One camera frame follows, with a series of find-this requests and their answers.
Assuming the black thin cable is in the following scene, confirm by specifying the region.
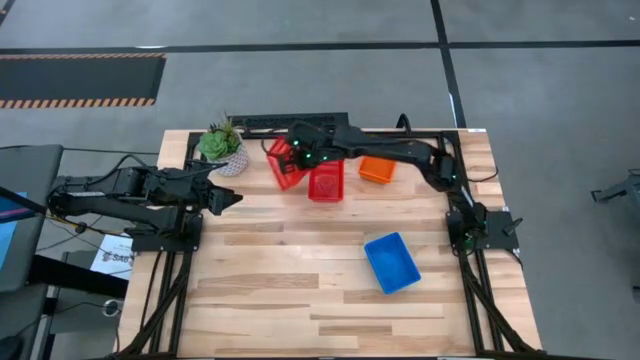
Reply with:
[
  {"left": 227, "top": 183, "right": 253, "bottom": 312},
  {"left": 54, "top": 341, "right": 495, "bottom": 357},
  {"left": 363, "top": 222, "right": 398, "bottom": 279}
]
[{"left": 466, "top": 166, "right": 500, "bottom": 184}]

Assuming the white patterned plant pot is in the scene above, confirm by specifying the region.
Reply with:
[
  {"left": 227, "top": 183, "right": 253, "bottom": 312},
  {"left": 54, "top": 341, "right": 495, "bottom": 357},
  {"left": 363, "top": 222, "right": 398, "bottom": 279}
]
[{"left": 211, "top": 143, "right": 252, "bottom": 178}]

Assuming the blue plastic basket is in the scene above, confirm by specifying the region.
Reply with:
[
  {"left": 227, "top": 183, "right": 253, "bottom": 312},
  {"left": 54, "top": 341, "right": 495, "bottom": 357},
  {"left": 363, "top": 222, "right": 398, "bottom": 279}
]
[{"left": 363, "top": 230, "right": 423, "bottom": 296}]

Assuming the black power strip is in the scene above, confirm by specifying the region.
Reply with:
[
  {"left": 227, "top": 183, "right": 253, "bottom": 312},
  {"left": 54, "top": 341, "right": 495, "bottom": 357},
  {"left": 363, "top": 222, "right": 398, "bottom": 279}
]
[{"left": 229, "top": 111, "right": 350, "bottom": 133}]

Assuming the red plastic basket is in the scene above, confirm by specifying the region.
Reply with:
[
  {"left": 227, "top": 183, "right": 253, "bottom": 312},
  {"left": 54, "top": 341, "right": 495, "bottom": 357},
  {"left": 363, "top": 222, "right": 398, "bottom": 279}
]
[
  {"left": 265, "top": 135, "right": 314, "bottom": 193},
  {"left": 307, "top": 159, "right": 347, "bottom": 204}
]

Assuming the black aluminium table frame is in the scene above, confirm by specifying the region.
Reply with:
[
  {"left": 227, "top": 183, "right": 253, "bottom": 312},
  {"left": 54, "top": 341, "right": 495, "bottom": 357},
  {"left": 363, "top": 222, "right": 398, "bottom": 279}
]
[{"left": 113, "top": 128, "right": 542, "bottom": 359}]

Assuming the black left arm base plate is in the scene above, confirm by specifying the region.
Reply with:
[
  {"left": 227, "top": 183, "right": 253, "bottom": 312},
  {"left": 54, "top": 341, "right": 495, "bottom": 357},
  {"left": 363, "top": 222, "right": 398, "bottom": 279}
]
[{"left": 130, "top": 211, "right": 204, "bottom": 253}]

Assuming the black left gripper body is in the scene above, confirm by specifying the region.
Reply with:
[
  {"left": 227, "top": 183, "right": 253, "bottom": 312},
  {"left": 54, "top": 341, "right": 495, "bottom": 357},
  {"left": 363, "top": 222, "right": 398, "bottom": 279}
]
[{"left": 191, "top": 173, "right": 227, "bottom": 217}]

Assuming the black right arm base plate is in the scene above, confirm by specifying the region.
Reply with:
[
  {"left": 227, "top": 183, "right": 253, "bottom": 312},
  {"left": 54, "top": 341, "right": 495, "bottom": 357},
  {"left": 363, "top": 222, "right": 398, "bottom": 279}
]
[{"left": 445, "top": 209, "right": 521, "bottom": 252}]

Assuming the orange plastic basket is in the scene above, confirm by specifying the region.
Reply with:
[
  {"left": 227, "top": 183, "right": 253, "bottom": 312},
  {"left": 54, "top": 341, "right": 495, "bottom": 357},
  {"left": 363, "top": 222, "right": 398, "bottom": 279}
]
[{"left": 357, "top": 155, "right": 398, "bottom": 186}]

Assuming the white printed paper sheet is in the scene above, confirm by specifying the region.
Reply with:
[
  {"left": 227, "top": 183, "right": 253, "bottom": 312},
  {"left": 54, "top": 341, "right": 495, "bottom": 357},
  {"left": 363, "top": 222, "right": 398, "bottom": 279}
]
[{"left": 89, "top": 233, "right": 136, "bottom": 282}]

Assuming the green succulent plant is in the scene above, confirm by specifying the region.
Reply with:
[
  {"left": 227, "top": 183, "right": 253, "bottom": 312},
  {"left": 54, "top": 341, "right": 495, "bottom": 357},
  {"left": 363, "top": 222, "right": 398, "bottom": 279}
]
[{"left": 197, "top": 113, "right": 244, "bottom": 162}]

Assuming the black hazard-striped floor mat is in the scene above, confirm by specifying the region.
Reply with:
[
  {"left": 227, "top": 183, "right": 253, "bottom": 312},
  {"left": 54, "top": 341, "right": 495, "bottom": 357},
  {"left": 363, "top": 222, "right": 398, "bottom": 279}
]
[{"left": 0, "top": 52, "right": 168, "bottom": 110}]

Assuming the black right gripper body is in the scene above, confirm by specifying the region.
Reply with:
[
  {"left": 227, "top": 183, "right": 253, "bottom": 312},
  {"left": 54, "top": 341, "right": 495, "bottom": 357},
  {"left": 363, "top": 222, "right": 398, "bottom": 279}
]
[{"left": 286, "top": 120, "right": 332, "bottom": 165}]

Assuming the grey metal stand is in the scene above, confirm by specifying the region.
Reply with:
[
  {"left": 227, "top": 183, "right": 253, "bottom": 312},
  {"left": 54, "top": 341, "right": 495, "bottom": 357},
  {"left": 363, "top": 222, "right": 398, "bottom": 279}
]
[{"left": 590, "top": 168, "right": 640, "bottom": 212}]

